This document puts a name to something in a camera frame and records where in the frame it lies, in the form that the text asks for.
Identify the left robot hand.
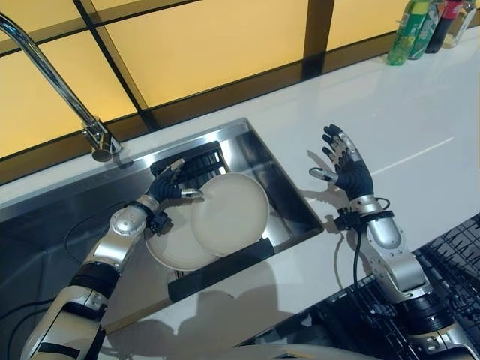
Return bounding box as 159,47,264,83
149,157,204,200

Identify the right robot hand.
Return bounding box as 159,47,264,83
309,124,376,199

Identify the cream round plate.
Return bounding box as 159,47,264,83
190,172,271,258
144,202,219,272

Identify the black dishwasher rack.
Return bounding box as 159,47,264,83
239,211,480,360

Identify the stainless steel sink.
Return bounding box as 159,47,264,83
0,117,326,301

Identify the black sink drying rack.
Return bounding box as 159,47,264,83
149,140,276,302

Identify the chrome kitchen faucet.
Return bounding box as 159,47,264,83
0,10,123,163

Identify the green plastic bottle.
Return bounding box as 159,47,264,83
386,0,431,68

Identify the green labelled bottle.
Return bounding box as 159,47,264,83
406,0,444,61

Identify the dark sauce bottle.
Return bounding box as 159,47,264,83
424,0,461,54

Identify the clear glass bottle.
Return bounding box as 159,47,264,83
442,0,478,50

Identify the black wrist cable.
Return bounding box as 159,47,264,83
333,196,392,312

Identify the dark window frame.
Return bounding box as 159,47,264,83
0,0,404,185

